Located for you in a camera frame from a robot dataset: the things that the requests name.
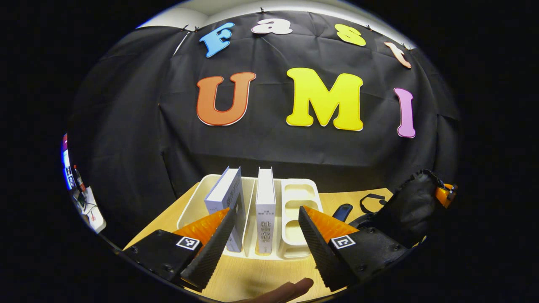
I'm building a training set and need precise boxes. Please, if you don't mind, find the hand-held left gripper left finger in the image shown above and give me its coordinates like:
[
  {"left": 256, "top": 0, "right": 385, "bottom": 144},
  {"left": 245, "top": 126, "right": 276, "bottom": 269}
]
[{"left": 122, "top": 207, "right": 236, "bottom": 291}]

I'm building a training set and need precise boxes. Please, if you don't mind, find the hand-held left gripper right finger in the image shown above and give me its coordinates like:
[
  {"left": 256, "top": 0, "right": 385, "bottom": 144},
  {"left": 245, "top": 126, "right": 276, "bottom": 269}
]
[{"left": 298, "top": 205, "right": 410, "bottom": 292}]

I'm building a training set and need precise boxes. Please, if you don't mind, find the blue schoolbag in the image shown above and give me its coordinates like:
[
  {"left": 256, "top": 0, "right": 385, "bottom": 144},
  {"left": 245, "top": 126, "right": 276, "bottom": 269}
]
[{"left": 333, "top": 170, "right": 445, "bottom": 249}]

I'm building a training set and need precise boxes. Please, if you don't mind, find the white plastic bookshelf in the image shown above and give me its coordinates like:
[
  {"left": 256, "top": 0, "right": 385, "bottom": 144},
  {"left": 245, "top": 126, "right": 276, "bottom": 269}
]
[{"left": 177, "top": 174, "right": 324, "bottom": 260}]

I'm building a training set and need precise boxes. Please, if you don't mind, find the blue-grey book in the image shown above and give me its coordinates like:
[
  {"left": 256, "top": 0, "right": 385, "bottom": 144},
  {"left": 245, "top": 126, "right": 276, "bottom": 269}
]
[{"left": 204, "top": 166, "right": 247, "bottom": 253}]

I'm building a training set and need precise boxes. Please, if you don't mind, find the white book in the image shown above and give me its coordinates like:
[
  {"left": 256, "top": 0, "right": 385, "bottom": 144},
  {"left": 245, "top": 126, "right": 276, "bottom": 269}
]
[{"left": 256, "top": 167, "right": 277, "bottom": 255}]

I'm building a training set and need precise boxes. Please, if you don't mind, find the white side table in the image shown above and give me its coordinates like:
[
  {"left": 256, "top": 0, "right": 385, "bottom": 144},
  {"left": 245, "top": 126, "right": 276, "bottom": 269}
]
[{"left": 74, "top": 186, "right": 107, "bottom": 234}]

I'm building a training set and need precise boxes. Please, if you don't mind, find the computer monitor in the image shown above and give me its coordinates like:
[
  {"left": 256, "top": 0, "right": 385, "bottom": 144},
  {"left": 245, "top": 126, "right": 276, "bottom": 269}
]
[{"left": 62, "top": 134, "right": 77, "bottom": 190}]

